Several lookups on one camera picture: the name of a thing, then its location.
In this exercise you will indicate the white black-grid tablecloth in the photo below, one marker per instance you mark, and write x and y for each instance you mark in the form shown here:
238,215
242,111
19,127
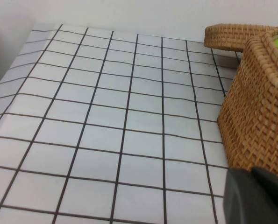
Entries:
120,121

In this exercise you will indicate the woven rattan basket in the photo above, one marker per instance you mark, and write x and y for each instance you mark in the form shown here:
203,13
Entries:
253,112

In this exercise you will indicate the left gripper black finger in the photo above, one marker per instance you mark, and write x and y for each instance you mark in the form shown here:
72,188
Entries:
255,200

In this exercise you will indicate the woven rattan basket lid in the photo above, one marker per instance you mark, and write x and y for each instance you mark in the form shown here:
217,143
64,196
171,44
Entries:
227,37

